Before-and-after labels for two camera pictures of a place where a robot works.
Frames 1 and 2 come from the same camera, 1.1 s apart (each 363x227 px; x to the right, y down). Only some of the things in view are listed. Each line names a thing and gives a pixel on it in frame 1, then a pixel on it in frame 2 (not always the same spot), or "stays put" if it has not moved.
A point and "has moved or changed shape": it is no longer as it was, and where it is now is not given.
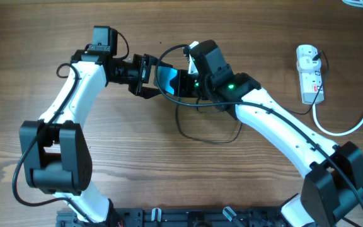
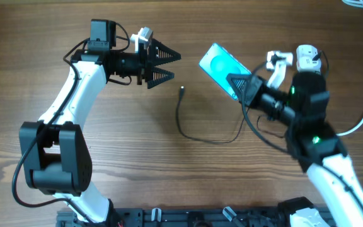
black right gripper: (183, 75) -> (251, 89)
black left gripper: (138, 89) -> (147, 62)
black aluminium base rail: (173, 217) stays put
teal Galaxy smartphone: (168, 79) has moved or changed shape
